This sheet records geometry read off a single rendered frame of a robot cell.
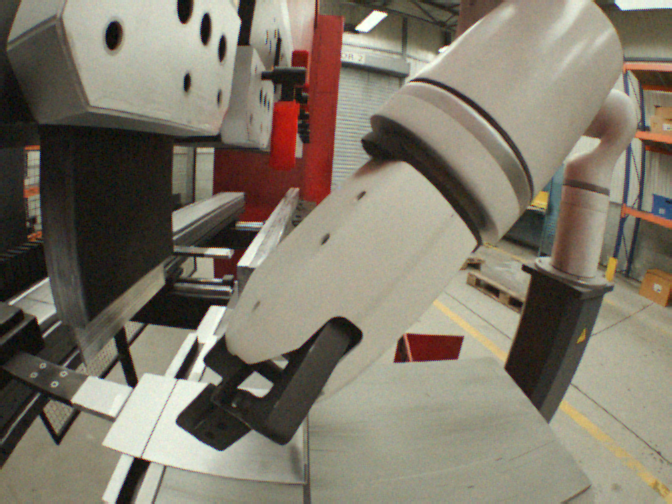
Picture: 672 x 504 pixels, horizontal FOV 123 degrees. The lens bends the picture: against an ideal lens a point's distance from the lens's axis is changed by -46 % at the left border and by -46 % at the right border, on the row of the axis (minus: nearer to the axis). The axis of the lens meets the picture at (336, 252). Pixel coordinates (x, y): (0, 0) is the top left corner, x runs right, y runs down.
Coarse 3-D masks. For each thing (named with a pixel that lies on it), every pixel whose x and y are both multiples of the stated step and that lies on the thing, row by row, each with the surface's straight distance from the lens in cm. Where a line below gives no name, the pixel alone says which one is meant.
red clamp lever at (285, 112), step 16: (272, 80) 30; (288, 80) 30; (304, 80) 30; (288, 96) 30; (288, 112) 29; (272, 128) 29; (288, 128) 29; (272, 144) 29; (288, 144) 29; (272, 160) 29; (288, 160) 29
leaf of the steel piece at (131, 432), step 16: (144, 384) 27; (160, 384) 26; (128, 400) 25; (144, 400) 25; (160, 400) 25; (128, 416) 24; (144, 416) 24; (112, 432) 23; (128, 432) 23; (144, 432) 23; (112, 448) 22; (128, 448) 22; (144, 448) 22
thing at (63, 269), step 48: (48, 144) 14; (96, 144) 14; (144, 144) 18; (48, 192) 14; (96, 192) 14; (144, 192) 18; (48, 240) 14; (96, 240) 14; (144, 240) 18; (96, 288) 14; (144, 288) 20; (96, 336) 16
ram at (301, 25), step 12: (276, 0) 41; (288, 0) 54; (300, 0) 80; (312, 0) 155; (276, 12) 41; (288, 12) 55; (300, 12) 84; (312, 12) 172; (300, 24) 88; (312, 24) 192; (300, 36) 93; (312, 36) 218; (288, 48) 61; (300, 48) 98; (288, 60) 63
